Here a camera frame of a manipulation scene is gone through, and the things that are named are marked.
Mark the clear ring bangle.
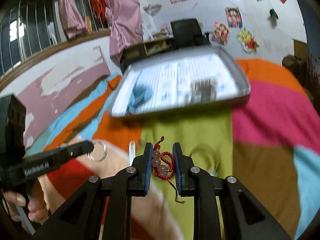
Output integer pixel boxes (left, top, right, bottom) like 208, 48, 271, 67
87, 140, 107, 163

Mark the red cord bead bracelet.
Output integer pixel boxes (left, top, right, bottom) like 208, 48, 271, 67
151, 136, 186, 204

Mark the left hand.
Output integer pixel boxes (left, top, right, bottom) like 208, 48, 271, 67
2, 180, 49, 224

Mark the clear hair pin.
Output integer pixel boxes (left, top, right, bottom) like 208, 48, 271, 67
129, 141, 136, 163

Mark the colourful striped blanket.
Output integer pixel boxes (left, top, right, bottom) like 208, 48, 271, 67
27, 59, 319, 239

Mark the grey tray with paper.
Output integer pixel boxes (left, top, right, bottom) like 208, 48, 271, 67
108, 45, 251, 118

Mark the barred window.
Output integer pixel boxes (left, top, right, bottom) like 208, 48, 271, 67
1, 0, 109, 75

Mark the wooden desk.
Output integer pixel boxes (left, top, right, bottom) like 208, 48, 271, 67
120, 37, 175, 74

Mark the winnie pooh poster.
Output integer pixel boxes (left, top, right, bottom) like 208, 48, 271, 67
236, 28, 259, 54

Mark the cartoon family poster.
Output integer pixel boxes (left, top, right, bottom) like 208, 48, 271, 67
211, 22, 230, 46

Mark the pink curtain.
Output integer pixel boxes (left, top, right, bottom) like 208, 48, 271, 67
56, 0, 143, 61

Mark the black office chair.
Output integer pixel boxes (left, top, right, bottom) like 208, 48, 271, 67
170, 18, 211, 49

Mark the cartoon boy poster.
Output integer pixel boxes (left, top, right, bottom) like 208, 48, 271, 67
225, 7, 243, 28

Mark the blue wardrobe curtain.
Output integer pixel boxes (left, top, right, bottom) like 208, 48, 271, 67
297, 0, 319, 113

